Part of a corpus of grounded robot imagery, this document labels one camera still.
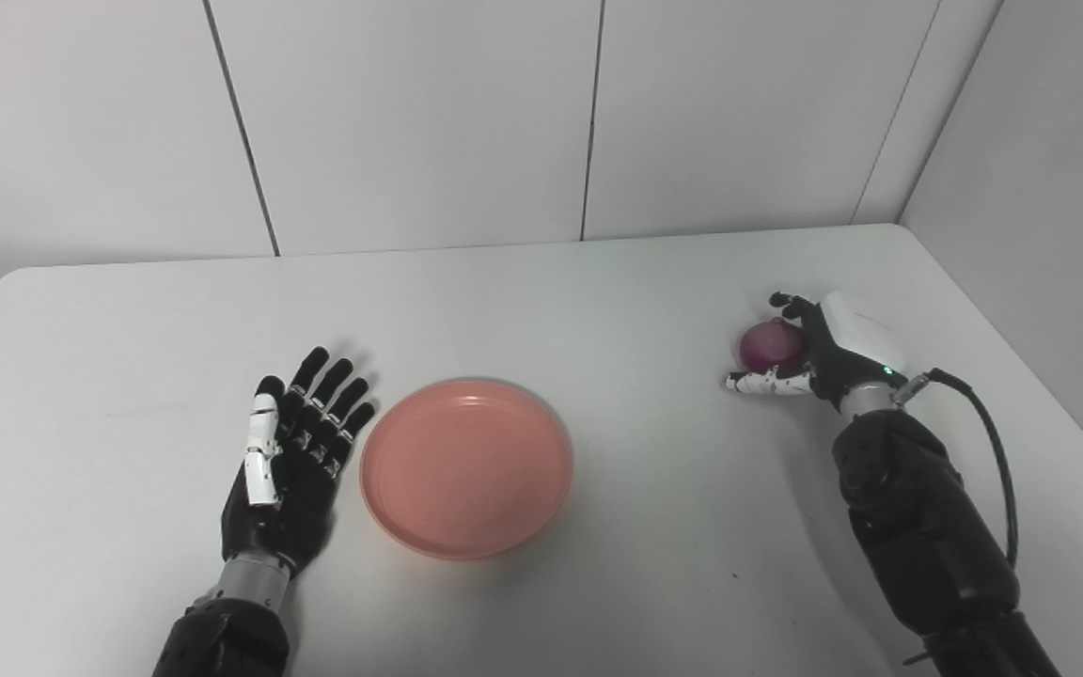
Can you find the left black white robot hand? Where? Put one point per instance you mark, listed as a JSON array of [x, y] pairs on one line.
[[302, 480]]

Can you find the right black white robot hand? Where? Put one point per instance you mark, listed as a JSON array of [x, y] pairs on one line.
[[847, 353]]

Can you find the purple red onion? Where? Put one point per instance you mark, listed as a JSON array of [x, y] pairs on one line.
[[769, 346]]

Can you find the pink round plate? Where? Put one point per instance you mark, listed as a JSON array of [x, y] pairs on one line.
[[466, 470]]

